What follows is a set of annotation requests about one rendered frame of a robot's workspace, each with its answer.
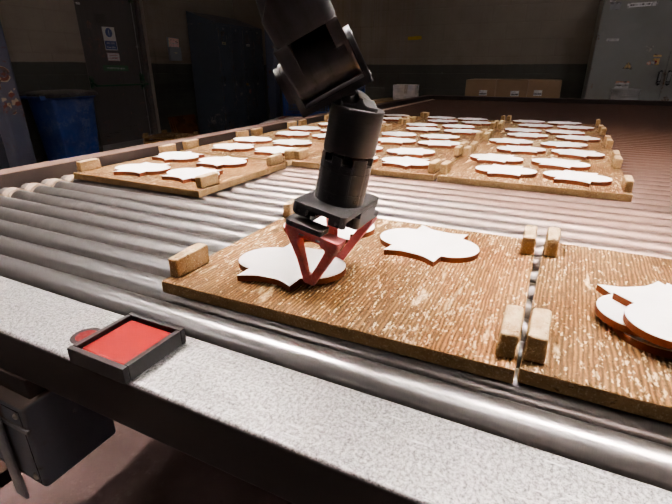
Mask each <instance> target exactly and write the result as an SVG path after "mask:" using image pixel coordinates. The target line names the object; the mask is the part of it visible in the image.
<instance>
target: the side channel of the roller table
mask: <svg viewBox="0 0 672 504"><path fill-rule="evenodd" d="M428 99H430V96H428V95H423V96H418V97H412V98H406V99H401V100H395V101H389V102H384V103H378V104H376V106H377V108H379V109H385V108H390V107H394V106H400V105H405V104H409V103H414V102H419V101H424V100H428ZM328 114H329V112H327V113H321V114H315V115H309V116H306V117H305V118H303V117H298V118H292V119H287V120H281V121H275V122H270V123H264V124H258V125H252V126H247V127H241V128H235V129H230V130H224V131H218V132H213V133H207V134H201V135H196V136H190V137H184V138H178V139H173V140H167V141H161V142H156V143H150V144H144V145H139V146H133V147H127V148H121V149H116V150H110V151H104V152H99V153H93V154H87V155H82V156H76V157H70V158H64V159H59V160H53V161H47V162H42V163H36V164H30V165H25V166H19V167H13V168H7V169H2V170H0V189H2V188H6V187H7V188H10V187H16V188H20V187H21V186H22V185H23V184H25V183H41V182H42V181H43V180H44V179H53V178H56V179H60V178H61V177H62V176H64V175H72V174H73V173H74V172H79V171H78V170H77V165H76V162H77V161H81V160H86V159H91V158H97V159H99V160H100V164H101V166H102V167H103V166H108V165H113V164H118V163H123V162H127V161H132V160H137V159H142V158H147V157H151V156H156V155H159V154H160V153H159V148H158V146H162V145H167V144H172V143H173V144H176V151H177V152H180V150H183V144H182V142H183V141H186V140H191V139H198V140H199V146H203V145H208V144H213V143H218V142H223V141H228V140H233V138H236V131H245V130H248V132H249V136H252V135H251V129H254V128H259V127H262V128H263V133H268V132H272V131H277V130H282V129H287V122H291V121H297V126H298V121H299V120H302V119H307V124H311V123H316V122H320V121H325V120H324V115H328Z"/></svg>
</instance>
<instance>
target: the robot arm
mask: <svg viewBox="0 0 672 504"><path fill-rule="evenodd" d="M256 3H257V6H258V9H259V12H260V16H261V21H262V24H263V26H264V28H265V30H266V32H267V33H268V35H269V37H270V39H271V40H272V42H273V44H274V55H275V57H276V58H277V60H278V62H279V65H277V66H278V67H277V68H275V69H273V73H274V76H275V79H276V81H277V83H278V85H279V87H280V89H281V90H282V92H283V94H284V96H285V98H286V100H287V102H288V103H289V105H292V104H294V103H295V104H296V106H297V108H298V109H299V111H300V113H301V115H302V117H303V118H305V117H306V116H308V115H310V114H312V113H314V112H316V111H318V110H320V109H321V108H323V107H325V106H327V105H328V106H329V108H330V112H329V118H328V124H327V129H326V135H325V140H324V147H323V151H322V156H321V162H320V167H319V173H318V178H317V184H316V188H315V190H313V191H310V192H308V193H306V194H304V195H301V196H299V197H297V198H295V199H294V204H293V211H294V212H295V213H294V214H292V215H290V216H288V217H286V223H285V231H286V233H287V236H288V238H289V241H290V243H291V245H292V248H293V250H294V252H295V255H296V257H297V260H298V264H299V268H300V271H301V275H302V278H303V281H304V282H305V283H307V284H309V285H312V286H314V285H315V284H316V283H317V282H318V280H319V279H320V278H321V276H322V275H323V273H324V272H325V271H326V269H327V268H328V266H329V265H330V264H331V262H332V261H333V259H334V258H335V257H337V258H340V259H341V260H343V261H344V259H345V258H346V257H347V255H348V254H349V253H350V252H351V250H352V249H353V248H354V247H355V245H356V244H357V243H358V242H359V240H360V239H361V238H362V237H363V235H364V234H365V233H366V232H367V231H368V229H369V228H370V227H371V226H372V225H373V223H374V222H375V221H376V219H377V216H378V210H376V209H375V208H376V207H377V203H378V199H379V197H378V196H376V195H373V194H370V193H367V192H366V190H367V185H368V181H369V177H370V173H371V169H372V165H373V160H374V158H373V157H374V156H375V152H376V148H377V144H378V139H379V135H380V131H381V127H382V123H383V118H384V114H385V111H383V110H381V109H379V108H377V106H376V104H375V101H372V100H371V99H370V98H369V96H368V95H366V94H365V93H364V92H362V91H360V90H357V89H358V88H360V87H362V86H364V85H366V84H368V83H370V82H371V81H373V78H372V76H371V72H370V70H369V69H368V67H367V65H366V62H365V60H364V58H363V56H362V53H361V51H360V49H359V47H358V45H357V42H356V40H355V38H354V36H353V34H352V32H353V31H352V30H351V29H350V27H349V25H346V26H344V27H343V28H342V27H341V25H340V23H339V20H338V18H337V16H336V14H335V10H334V7H333V5H332V3H331V1H330V0H256ZM362 73H363V74H362ZM360 74H361V75H360ZM358 75H359V76H358ZM314 99H315V100H314ZM312 100H313V101H312ZM310 101H312V102H310ZM309 102H310V103H309ZM320 216H324V217H326V223H327V226H325V225H322V224H320V223H317V222H314V221H313V220H315V219H317V218H319V217H320ZM346 227H348V228H351V229H354V230H356V231H355V233H354V234H353V235H352V237H351V238H350V239H349V241H348V242H347V243H346V245H345V246H344V247H343V245H344V244H345V242H346V239H344V238H341V237H338V229H341V230H344V229H345V228H346ZM303 239H306V240H308V241H311V242H313V243H316V244H318V245H320V248H321V249H323V250H324V254H323V256H322V258H321V260H320V261H319V263H318V265H317V266H316V268H315V270H314V271H313V273H311V272H310V270H309V265H308V260H307V255H306V250H305V245H304V240H303ZM342 247H343V249H342V250H341V248H342ZM340 250H341V251H340Z"/></svg>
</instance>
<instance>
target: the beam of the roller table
mask: <svg viewBox="0 0 672 504"><path fill-rule="evenodd" d="M122 317H124V316H123V315H120V314H117V313H114V312H111V311H107V310H104V309H101V308H98V307H95V306H92V305H89V304H86V303H83V302H79V301H76V300H73V299H70V298H67V297H64V296H61V295H58V294H55V293H51V292H48V291H45V290H42V289H39V288H36V287H33V286H30V285H27V284H23V283H20V282H17V281H14V280H11V279H8V278H5V277H2V276H0V368H2V369H4V370H6V371H8V372H11V373H13V374H15V375H17V376H19V377H21V378H23V379H26V380H28V381H30V382H32V383H34V384H36V385H39V386H41V387H43V388H45V389H47V390H49V391H52V392H54V393H56V394H58V395H60V396H62V397H64V398H67V399H69V400H71V401H73V402H75V403H77V404H80V405H82V406H84V407H86V408H88V409H90V410H92V411H95V412H97V413H99V414H101V415H103V416H105V417H108V418H110V419H112V420H114V421H116V422H118V423H121V424H123V425H125V426H127V427H129V428H131V429H133V430H136V431H138V432H140V433H142V434H144V435H146V436H149V437H151V438H153V439H155V440H157V441H159V442H161V443H164V444H166V445H168V446H170V447H172V448H174V449H177V450H179V451H181V452H183V453H185V454H187V455H190V456H192V457H194V458H196V459H198V460H200V461H202V462H205V463H207V464H209V465H211V466H213V467H215V468H218V469H220V470H222V471H224V472H226V473H228V474H231V475H233V476H235V477H237V478H239V479H241V480H243V481H246V482H248V483H250V484H252V485H254V486H256V487H259V488H261V489H263V490H265V491H267V492H269V493H271V494H274V495H276V496H278V497H280V498H282V499H284V500H287V501H289V502H291V503H293V504H672V492H671V491H668V490H665V489H661V488H658V487H655V486H652V485H649V484H646V483H643V482H640V481H637V480H633V479H630V478H627V477H624V476H621V475H618V474H615V473H612V472H609V471H605V470H602V469H599V468H596V467H593V466H590V465H587V464H584V463H581V462H577V461H574V460H571V459H568V458H565V457H562V456H559V455H556V454H553V453H549V452H546V451H543V450H540V449H537V448H534V447H531V446H528V445H525V444H521V443H518V442H515V441H512V440H509V439H506V438H503V437H500V436H497V435H493V434H490V433H487V432H484V431H481V430H478V429H475V428H472V427H468V426H465V425H462V424H459V423H456V422H453V421H450V420H447V419H444V418H440V417H437V416H434V415H431V414H428V413H425V412H422V411H419V410H416V409H412V408H409V407H406V406H403V405H400V404H397V403H394V402H391V401H388V400H384V399H381V398H378V397H375V396H372V395H369V394H366V393H363V392H360V391H356V390H353V389H350V388H347V387H344V386H341V385H338V384H335V383H332V382H328V381H325V380H322V379H319V378H316V377H313V376H310V375H307V374H304V373H300V372H297V371H294V370H291V369H288V368H285V367H282V366H279V365H276V364H272V363H269V362H266V361H263V360H260V359H257V358H254V357H251V356H248V355H244V354H241V353H238V352H235V351H232V350H229V349H226V348H223V347H219V346H216V345H213V344H210V343H207V342H204V341H201V340H198V339H195V338H191V337H188V336H186V343H184V344H182V345H181V346H180V347H179V348H177V349H176V350H174V351H173V352H171V353H170V354H169V355H167V356H166V357H164V358H163V359H162V360H160V361H159V362H157V363H156V364H154V365H153V366H152V367H150V368H149V369H147V370H146V371H145V372H143V373H142V374H140V375H139V376H137V377H136V378H135V379H133V380H132V381H130V382H129V383H128V384H126V385H125V384H122V383H120V382H117V381H115V380H113V379H110V378H108V377H105V376H103V375H100V374H98V373H96V372H93V371H91V370H88V369H86V368H83V367H81V366H78V365H76V364H74V363H71V362H70V359H69V355H68V351H67V347H69V346H71V345H73V344H72V343H71V342H70V337H71V336H72V335H73V334H75V333H76V332H78V331H81V330H83V329H87V328H100V329H102V328H104V327H106V326H107V325H109V324H111V323H113V322H115V321H116V320H118V319H120V318H122Z"/></svg>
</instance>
